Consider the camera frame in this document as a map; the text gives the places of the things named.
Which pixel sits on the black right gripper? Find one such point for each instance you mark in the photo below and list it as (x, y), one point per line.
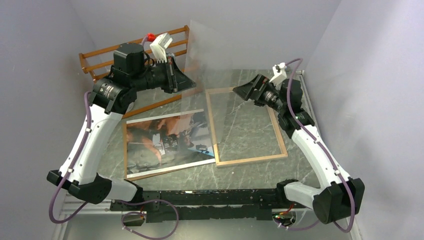
(247, 91)

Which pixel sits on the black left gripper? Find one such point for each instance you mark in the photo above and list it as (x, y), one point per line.
(178, 80)

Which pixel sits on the clear acrylic sheet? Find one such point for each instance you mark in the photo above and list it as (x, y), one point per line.
(209, 63)

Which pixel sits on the large printed photo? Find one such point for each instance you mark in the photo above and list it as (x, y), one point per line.
(192, 128)

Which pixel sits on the light wooden picture frame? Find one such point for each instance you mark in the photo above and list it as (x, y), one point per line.
(241, 132)

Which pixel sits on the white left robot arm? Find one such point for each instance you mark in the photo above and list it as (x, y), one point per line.
(133, 70)

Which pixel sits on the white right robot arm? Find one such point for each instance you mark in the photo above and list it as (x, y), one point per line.
(338, 196)

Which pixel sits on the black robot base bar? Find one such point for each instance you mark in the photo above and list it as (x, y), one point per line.
(261, 204)

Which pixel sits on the orange wooden shelf rack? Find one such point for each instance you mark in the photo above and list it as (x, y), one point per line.
(178, 47)

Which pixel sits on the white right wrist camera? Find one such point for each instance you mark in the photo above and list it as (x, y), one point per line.
(279, 73)

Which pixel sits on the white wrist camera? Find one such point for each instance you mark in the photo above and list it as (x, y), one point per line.
(279, 73)
(158, 45)

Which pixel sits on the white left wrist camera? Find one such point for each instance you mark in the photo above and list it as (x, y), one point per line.
(158, 45)

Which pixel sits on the wooden frame backing board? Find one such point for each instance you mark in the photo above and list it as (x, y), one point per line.
(149, 151)

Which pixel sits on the aluminium rail frame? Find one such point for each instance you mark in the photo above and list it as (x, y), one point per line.
(281, 219)

